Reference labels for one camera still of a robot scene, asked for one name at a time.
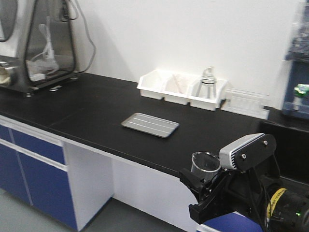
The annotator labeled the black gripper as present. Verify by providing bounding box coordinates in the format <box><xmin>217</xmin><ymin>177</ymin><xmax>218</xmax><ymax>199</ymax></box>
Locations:
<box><xmin>179</xmin><ymin>155</ymin><xmax>281</xmax><ymax>224</ymax></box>

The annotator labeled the small clear glass beaker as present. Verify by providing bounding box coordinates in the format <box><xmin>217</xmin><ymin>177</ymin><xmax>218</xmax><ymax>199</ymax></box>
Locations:
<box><xmin>191</xmin><ymin>151</ymin><xmax>221</xmax><ymax>181</ymax></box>

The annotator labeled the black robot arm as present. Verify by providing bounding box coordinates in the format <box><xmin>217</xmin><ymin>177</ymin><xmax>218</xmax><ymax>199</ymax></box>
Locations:
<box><xmin>179</xmin><ymin>156</ymin><xmax>309</xmax><ymax>232</ymax></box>

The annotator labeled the silver metal tray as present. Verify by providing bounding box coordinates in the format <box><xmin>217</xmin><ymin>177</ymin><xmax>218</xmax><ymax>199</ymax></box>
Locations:
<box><xmin>121</xmin><ymin>113</ymin><xmax>179</xmax><ymax>138</ymax></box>

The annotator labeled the blue cabinet under bench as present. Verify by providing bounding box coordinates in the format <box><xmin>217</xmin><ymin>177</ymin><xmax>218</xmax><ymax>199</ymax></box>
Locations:
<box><xmin>0</xmin><ymin>120</ymin><xmax>81</xmax><ymax>231</ymax></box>

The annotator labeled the right white storage bin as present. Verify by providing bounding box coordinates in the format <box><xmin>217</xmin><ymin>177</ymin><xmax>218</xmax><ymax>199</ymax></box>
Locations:
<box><xmin>188</xmin><ymin>79</ymin><xmax>228</xmax><ymax>111</ymax></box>

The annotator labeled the white storage bin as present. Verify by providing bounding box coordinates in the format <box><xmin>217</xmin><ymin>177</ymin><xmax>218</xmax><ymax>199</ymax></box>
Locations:
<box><xmin>137</xmin><ymin>70</ymin><xmax>172</xmax><ymax>100</ymax></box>
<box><xmin>188</xmin><ymin>79</ymin><xmax>228</xmax><ymax>111</ymax></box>
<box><xmin>163</xmin><ymin>73</ymin><xmax>196</xmax><ymax>105</ymax></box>

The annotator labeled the white test tube rack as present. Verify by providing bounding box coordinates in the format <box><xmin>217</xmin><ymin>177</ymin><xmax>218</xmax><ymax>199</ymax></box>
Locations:
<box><xmin>221</xmin><ymin>88</ymin><xmax>269</xmax><ymax>119</ymax></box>

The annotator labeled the glass flask on tripod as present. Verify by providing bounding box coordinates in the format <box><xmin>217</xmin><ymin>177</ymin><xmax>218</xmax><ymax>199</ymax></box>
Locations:
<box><xmin>196</xmin><ymin>66</ymin><xmax>217</xmax><ymax>99</ymax></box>

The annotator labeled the middle white storage bin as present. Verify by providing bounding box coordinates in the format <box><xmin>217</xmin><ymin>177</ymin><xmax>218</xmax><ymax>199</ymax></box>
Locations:
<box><xmin>163</xmin><ymin>73</ymin><xmax>196</xmax><ymax>105</ymax></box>

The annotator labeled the left white storage bin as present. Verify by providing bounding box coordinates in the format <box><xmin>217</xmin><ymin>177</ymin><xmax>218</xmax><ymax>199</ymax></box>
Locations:
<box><xmin>137</xmin><ymin>70</ymin><xmax>172</xmax><ymax>100</ymax></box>

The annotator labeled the blue equipment at right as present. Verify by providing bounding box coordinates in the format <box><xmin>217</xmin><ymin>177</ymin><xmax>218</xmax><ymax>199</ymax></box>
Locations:
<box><xmin>282</xmin><ymin>0</ymin><xmax>309</xmax><ymax>119</ymax></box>

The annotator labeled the small metal clip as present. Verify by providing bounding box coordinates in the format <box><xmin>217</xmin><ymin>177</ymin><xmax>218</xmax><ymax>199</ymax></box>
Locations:
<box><xmin>49</xmin><ymin>86</ymin><xmax>62</xmax><ymax>92</ymax></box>

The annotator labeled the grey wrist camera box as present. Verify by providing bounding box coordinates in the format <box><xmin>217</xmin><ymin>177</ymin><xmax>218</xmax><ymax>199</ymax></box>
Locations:
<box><xmin>219</xmin><ymin>133</ymin><xmax>277</xmax><ymax>171</ymax></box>

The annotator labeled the steel glove box enclosure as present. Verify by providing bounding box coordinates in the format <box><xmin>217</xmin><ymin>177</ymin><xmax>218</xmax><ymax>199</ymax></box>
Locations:
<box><xmin>0</xmin><ymin>0</ymin><xmax>76</xmax><ymax>95</ymax></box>

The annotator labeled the black power cable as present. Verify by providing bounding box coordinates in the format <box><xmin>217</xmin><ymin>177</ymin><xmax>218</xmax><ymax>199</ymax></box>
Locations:
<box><xmin>61</xmin><ymin>0</ymin><xmax>97</xmax><ymax>73</ymax></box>

